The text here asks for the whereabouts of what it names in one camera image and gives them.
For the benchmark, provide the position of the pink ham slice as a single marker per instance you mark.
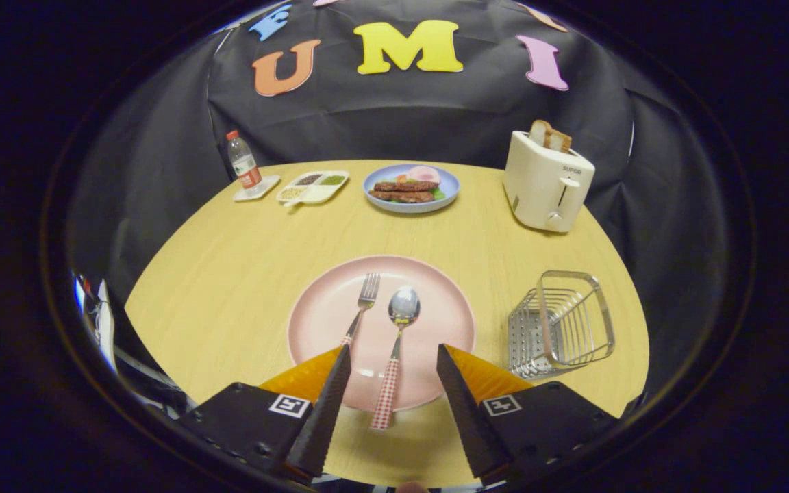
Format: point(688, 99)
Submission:
point(424, 174)

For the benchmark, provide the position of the toasted bread slice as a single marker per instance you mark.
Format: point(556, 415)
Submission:
point(540, 133)
point(560, 141)

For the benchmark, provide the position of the brown steak piece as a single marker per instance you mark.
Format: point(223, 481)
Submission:
point(401, 196)
point(405, 185)

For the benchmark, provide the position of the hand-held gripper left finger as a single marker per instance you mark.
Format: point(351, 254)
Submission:
point(329, 411)

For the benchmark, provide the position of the white toaster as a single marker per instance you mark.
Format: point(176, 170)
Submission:
point(538, 188)

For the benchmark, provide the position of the white divided condiment tray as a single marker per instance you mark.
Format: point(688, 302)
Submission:
point(312, 188)

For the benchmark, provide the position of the green lettuce leaf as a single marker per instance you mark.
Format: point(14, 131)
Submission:
point(439, 194)

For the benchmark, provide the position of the white square coaster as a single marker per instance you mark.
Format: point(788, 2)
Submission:
point(268, 186)

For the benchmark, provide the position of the pink plate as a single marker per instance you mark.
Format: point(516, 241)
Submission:
point(326, 315)

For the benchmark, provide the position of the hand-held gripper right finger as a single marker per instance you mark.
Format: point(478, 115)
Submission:
point(463, 411)

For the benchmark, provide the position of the clear water bottle red label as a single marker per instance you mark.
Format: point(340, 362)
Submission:
point(244, 164)

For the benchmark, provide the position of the blue plate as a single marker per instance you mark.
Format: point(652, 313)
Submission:
point(377, 202)

